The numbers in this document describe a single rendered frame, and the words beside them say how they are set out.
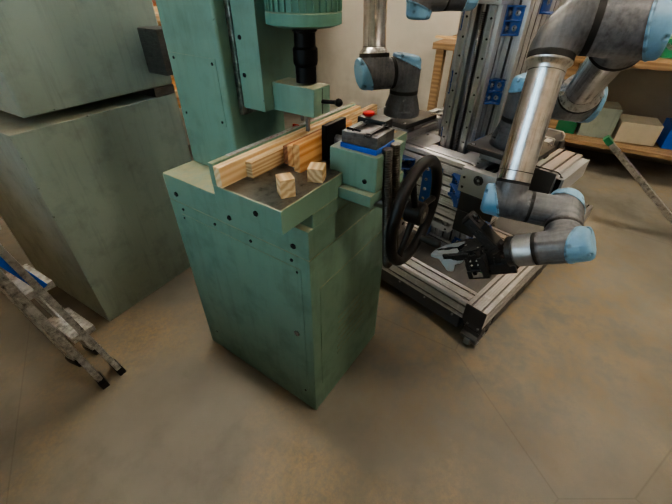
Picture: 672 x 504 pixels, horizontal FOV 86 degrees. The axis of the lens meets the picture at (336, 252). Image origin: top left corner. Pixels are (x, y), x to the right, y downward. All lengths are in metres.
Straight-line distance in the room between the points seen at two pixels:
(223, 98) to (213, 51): 0.11
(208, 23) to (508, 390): 1.57
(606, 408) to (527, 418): 0.32
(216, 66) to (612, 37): 0.87
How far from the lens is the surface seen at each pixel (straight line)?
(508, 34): 1.56
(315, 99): 0.97
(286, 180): 0.79
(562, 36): 0.98
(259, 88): 1.03
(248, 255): 1.10
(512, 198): 0.94
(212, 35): 1.06
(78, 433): 1.69
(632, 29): 1.00
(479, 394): 1.61
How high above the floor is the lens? 1.29
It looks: 37 degrees down
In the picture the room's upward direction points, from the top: 1 degrees clockwise
